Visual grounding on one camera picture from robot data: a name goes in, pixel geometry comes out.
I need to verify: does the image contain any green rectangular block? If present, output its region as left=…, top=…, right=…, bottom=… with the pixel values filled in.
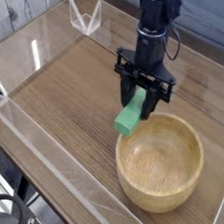
left=114, top=88, right=146, bottom=137

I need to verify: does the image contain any black cable lower left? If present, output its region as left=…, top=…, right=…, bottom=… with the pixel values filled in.
left=0, top=192, right=26, bottom=224

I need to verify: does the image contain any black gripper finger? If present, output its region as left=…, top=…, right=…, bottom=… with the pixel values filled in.
left=120, top=75, right=136, bottom=106
left=141, top=86, right=160, bottom=120

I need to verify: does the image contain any brown wooden bowl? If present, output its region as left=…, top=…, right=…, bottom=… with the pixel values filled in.
left=115, top=113, right=205, bottom=213

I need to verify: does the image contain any black table leg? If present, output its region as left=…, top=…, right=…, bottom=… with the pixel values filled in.
left=17, top=176, right=29, bottom=201

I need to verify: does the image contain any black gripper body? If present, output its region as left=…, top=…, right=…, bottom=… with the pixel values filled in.
left=115, top=23, right=176, bottom=102

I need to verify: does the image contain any clear acrylic enclosure wall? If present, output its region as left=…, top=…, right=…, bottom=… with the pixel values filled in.
left=0, top=0, right=224, bottom=224

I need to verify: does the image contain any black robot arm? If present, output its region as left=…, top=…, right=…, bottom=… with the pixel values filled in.
left=115, top=0, right=182, bottom=120

